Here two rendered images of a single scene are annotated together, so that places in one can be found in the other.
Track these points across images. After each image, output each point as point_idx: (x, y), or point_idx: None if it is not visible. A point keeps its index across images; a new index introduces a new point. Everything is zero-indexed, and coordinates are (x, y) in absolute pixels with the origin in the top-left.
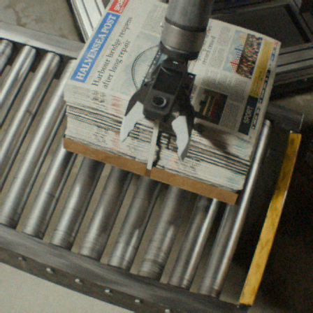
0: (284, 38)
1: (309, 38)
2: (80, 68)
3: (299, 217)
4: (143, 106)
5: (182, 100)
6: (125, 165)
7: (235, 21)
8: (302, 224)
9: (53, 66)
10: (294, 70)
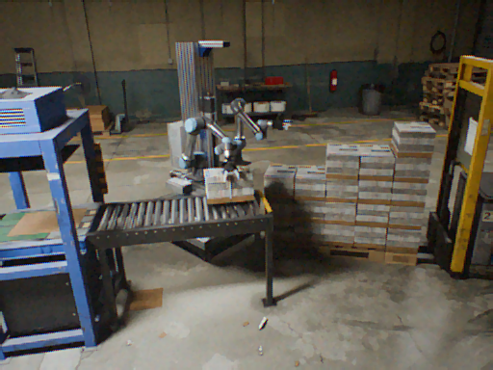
0: None
1: None
2: (207, 175)
3: (273, 256)
4: (228, 163)
5: (234, 166)
6: (224, 200)
7: None
8: (275, 257)
9: (192, 199)
10: None
